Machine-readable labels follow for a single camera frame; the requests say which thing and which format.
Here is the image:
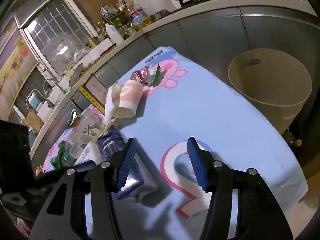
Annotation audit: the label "white plastic jug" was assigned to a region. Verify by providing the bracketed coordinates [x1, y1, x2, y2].
[105, 23, 125, 44]

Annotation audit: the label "clear floral plastic bag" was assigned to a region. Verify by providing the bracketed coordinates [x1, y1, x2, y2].
[69, 111, 107, 153]

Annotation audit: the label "yellow black-marked box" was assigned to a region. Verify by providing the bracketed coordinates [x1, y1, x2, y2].
[78, 74, 110, 114]

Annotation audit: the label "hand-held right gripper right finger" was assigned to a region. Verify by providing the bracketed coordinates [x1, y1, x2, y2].
[187, 136, 293, 240]

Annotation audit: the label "silver green foil wrapper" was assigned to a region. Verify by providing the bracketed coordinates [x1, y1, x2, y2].
[67, 109, 81, 128]

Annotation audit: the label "blue tissue packet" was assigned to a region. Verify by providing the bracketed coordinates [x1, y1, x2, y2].
[96, 125, 160, 203]

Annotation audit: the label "pink paper cup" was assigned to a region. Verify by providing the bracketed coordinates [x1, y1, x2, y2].
[114, 79, 143, 119]

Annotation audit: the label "row of sauce bottles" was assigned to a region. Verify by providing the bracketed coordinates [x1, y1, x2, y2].
[94, 21, 108, 40]

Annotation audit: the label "large cooking oil bottle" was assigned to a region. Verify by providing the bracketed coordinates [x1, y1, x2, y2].
[127, 7, 150, 27]

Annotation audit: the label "blue cartoon printed blanket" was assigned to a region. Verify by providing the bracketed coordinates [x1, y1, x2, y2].
[42, 46, 308, 240]

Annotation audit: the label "blue labelled container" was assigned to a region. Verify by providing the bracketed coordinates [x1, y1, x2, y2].
[26, 90, 42, 112]

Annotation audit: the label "white tissue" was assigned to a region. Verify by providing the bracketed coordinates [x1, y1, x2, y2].
[103, 84, 123, 128]

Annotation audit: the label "metal sink faucet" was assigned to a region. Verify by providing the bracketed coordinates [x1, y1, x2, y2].
[42, 78, 65, 108]

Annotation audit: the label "pink foil snack wrapper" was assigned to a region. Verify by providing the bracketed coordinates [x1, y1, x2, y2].
[132, 66, 157, 85]

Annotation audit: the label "green snack wrapper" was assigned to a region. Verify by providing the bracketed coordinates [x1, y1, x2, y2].
[150, 64, 167, 85]

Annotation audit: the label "brown cardboard sheet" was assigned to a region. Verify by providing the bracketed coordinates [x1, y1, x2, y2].
[77, 0, 119, 18]

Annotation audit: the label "grey kitchen counter cabinets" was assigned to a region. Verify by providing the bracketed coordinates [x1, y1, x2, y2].
[29, 0, 320, 160]

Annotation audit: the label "beige round waste bin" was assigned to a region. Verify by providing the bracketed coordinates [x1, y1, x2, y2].
[227, 48, 313, 135]

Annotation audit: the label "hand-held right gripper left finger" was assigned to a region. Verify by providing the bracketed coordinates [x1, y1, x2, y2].
[29, 137, 137, 240]

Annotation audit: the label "round glass pot lid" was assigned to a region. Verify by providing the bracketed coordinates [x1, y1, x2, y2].
[68, 62, 84, 85]

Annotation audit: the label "colourful wall poster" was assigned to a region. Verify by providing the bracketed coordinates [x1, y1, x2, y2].
[0, 27, 38, 120]

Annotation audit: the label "green plastic packet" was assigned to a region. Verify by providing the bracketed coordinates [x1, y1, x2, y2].
[50, 141, 75, 169]

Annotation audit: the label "spice rack with packets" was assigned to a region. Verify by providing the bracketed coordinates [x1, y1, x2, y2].
[100, 0, 135, 30]

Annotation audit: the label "white paper packet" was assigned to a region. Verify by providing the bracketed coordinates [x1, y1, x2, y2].
[74, 141, 103, 167]

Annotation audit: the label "small wooden board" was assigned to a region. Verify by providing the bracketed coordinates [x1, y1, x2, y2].
[26, 110, 44, 133]

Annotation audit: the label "barred kitchen window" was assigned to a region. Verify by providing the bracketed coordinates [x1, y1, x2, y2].
[14, 0, 110, 80]

